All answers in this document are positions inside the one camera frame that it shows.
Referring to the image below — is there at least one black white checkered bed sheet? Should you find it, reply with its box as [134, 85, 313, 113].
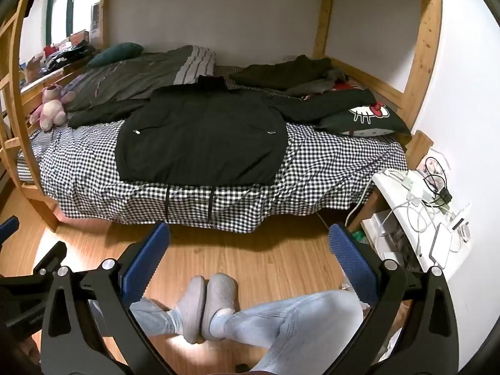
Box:
[16, 119, 407, 234]

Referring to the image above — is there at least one person's right leg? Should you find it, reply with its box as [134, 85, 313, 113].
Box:
[209, 289, 370, 375]

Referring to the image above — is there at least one grey slipper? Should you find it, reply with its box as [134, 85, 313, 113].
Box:
[177, 275, 206, 344]
[201, 272, 238, 341]

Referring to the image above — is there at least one grey garment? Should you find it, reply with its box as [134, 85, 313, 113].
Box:
[285, 68, 348, 96]

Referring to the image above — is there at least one grey white striped blanket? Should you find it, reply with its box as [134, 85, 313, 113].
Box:
[174, 46, 217, 84]

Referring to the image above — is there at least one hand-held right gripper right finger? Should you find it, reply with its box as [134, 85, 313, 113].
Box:
[328, 222, 460, 375]

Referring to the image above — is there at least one person's leg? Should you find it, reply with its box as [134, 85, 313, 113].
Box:
[89, 297, 184, 337]
[209, 289, 370, 375]

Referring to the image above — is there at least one white power cable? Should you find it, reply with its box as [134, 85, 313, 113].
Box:
[346, 180, 376, 228]

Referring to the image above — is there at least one person's left leg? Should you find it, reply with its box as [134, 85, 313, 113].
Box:
[89, 297, 184, 337]

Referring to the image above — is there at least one grey duvet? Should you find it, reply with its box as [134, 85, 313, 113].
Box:
[58, 45, 194, 112]

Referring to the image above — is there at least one dark teal pillow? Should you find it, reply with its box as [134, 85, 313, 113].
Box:
[87, 43, 144, 68]

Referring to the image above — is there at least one black bag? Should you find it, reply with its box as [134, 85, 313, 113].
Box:
[45, 45, 96, 70]

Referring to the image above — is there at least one white bedside table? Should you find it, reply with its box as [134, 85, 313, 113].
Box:
[359, 168, 471, 270]

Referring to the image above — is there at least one black zip jacket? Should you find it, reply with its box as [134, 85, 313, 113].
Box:
[68, 75, 378, 223]

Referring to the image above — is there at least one pink plush toy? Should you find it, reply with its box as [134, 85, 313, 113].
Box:
[28, 85, 76, 131]

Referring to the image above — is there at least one window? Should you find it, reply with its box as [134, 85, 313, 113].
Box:
[19, 0, 104, 67]

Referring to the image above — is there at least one white power strip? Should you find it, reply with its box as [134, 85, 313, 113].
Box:
[385, 169, 417, 194]

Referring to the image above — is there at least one black cable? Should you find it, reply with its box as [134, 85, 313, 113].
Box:
[424, 157, 454, 206]

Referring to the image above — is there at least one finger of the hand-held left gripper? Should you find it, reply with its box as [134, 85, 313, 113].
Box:
[0, 217, 20, 243]
[31, 241, 68, 278]

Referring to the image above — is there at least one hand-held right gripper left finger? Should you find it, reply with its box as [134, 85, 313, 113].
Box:
[40, 221, 184, 375]

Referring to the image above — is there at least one black cartoon cat pillow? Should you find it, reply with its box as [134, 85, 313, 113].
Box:
[314, 102, 412, 138]

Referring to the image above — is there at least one dark green garment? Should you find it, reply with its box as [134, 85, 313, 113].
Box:
[230, 55, 333, 90]

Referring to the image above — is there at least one white flat device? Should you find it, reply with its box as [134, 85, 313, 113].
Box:
[429, 222, 454, 263]

